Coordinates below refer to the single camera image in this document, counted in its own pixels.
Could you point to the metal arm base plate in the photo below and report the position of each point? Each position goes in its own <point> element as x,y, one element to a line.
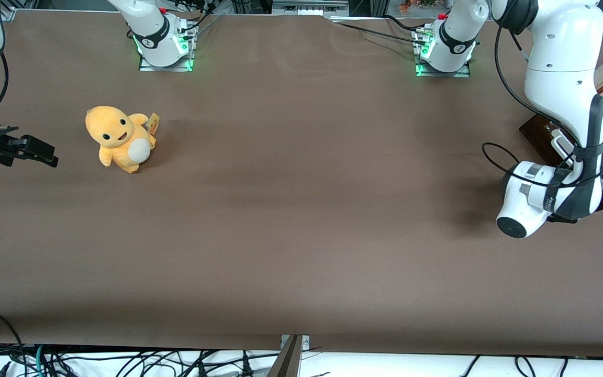
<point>147,67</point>
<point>440,74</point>

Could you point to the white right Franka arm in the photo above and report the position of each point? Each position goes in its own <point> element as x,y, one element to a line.
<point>155,31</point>

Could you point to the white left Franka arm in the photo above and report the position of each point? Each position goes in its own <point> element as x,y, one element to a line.
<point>558,57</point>

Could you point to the aluminium frame rail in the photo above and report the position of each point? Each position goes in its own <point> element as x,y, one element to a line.
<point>309,7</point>

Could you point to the yellow plush toy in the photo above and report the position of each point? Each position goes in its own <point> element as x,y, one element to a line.
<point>118,137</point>

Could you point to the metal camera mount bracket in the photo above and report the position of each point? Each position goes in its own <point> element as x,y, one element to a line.
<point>288,358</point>

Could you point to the dark brown wooden drawer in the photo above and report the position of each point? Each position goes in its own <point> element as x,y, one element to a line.
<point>539,131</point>

